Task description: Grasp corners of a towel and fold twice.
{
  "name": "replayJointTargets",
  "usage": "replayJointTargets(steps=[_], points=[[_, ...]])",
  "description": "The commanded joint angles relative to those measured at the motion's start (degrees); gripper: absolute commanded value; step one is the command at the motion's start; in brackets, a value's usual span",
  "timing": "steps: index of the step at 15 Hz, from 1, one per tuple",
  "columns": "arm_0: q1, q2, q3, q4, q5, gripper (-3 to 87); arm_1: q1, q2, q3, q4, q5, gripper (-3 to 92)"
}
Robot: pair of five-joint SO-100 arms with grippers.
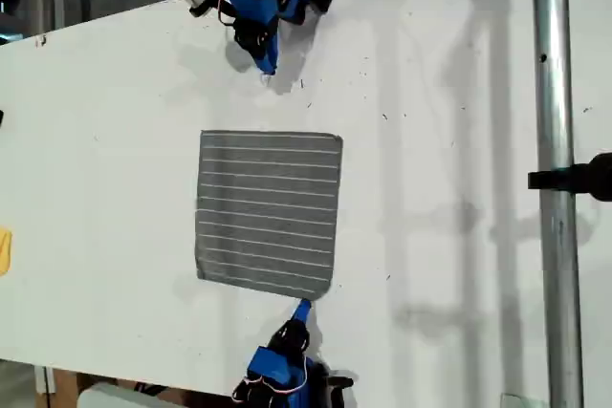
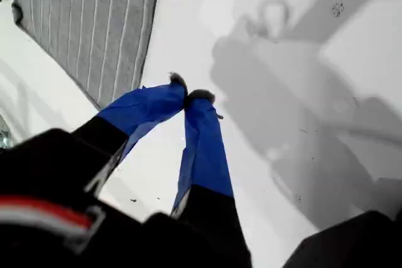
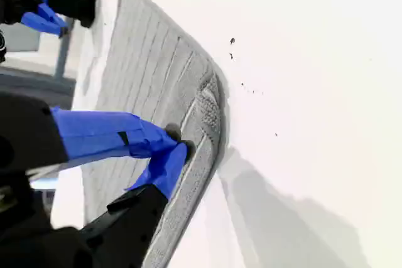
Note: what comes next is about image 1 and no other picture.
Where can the black clamp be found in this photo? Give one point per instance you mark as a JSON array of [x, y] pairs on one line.
[[574, 178]]

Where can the wooden board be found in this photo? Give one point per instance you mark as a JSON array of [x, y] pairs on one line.
[[64, 389]]

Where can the yellow object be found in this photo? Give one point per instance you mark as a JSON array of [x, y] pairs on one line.
[[5, 250]]

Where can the steel post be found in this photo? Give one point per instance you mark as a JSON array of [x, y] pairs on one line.
[[554, 92]]

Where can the grey striped towel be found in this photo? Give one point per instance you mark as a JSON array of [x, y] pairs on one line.
[[268, 212]]

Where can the white box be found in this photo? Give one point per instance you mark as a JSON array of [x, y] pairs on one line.
[[110, 398]]

